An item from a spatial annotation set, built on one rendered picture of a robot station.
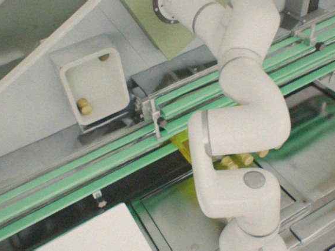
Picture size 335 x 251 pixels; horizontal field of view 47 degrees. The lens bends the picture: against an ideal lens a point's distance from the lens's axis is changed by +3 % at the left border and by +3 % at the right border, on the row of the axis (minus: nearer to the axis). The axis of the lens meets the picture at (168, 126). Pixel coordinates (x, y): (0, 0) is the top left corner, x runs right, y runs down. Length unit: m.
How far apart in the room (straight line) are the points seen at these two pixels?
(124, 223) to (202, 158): 0.62
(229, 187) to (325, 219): 0.62
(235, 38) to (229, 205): 0.32
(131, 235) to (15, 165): 0.41
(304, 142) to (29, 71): 0.96
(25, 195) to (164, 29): 0.62
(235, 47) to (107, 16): 0.49
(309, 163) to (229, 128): 0.79
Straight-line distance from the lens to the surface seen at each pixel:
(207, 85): 1.23
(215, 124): 0.65
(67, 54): 1.10
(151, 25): 1.11
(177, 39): 1.18
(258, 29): 0.76
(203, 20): 0.95
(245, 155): 1.17
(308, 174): 1.38
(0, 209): 1.19
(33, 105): 1.21
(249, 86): 0.67
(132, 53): 1.24
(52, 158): 1.21
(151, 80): 1.24
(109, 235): 1.22
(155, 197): 1.26
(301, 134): 1.51
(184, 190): 1.27
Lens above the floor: 1.72
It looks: 40 degrees down
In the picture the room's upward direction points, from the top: 139 degrees clockwise
